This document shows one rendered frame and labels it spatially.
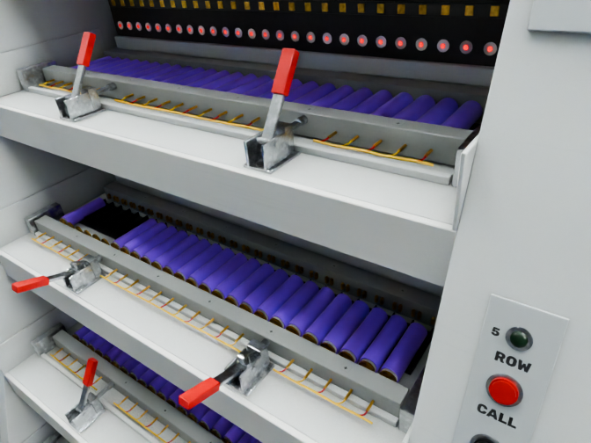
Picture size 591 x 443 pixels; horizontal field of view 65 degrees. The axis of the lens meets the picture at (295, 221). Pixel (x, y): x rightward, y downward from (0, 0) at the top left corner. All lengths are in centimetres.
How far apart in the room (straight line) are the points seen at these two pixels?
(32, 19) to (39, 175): 21
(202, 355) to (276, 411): 10
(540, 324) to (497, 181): 8
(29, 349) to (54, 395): 11
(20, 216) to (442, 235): 62
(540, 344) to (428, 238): 8
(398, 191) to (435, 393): 13
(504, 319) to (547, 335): 2
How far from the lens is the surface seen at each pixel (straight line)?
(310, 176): 35
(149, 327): 53
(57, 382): 81
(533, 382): 31
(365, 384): 41
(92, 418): 73
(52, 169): 78
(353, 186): 33
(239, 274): 54
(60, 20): 77
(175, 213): 67
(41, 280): 60
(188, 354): 49
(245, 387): 44
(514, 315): 29
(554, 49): 28
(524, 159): 28
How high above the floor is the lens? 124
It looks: 17 degrees down
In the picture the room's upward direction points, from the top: 7 degrees clockwise
